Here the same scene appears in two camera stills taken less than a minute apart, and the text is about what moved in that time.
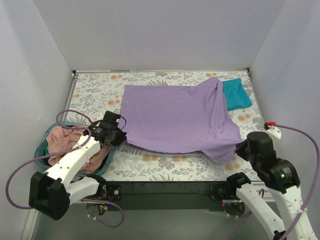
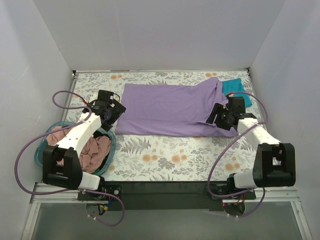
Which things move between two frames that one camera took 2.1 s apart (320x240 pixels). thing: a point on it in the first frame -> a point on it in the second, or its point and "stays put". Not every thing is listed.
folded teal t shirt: (236, 97) stays put
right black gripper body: (241, 148) -> (216, 114)
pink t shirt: (59, 139) stays put
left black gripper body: (118, 137) -> (116, 113)
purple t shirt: (182, 118) stays put
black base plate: (164, 196) stays put
